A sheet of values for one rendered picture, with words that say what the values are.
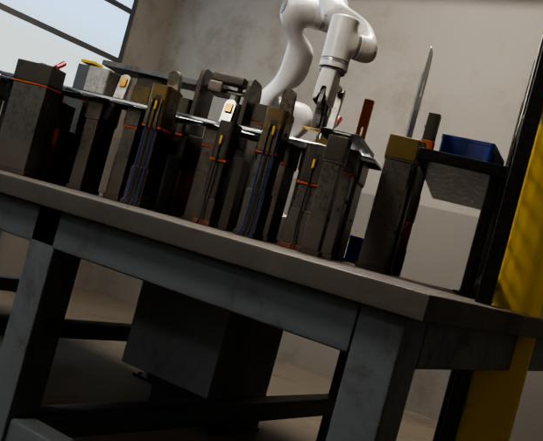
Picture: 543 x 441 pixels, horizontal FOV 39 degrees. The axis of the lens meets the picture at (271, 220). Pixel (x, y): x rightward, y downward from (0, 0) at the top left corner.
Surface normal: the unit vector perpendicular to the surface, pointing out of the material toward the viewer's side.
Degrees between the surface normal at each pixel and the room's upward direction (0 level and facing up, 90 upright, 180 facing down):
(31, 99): 90
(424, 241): 90
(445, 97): 90
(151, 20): 90
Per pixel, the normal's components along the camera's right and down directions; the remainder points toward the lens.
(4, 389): -0.55, -0.16
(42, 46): 0.79, 0.20
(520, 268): -0.25, -0.08
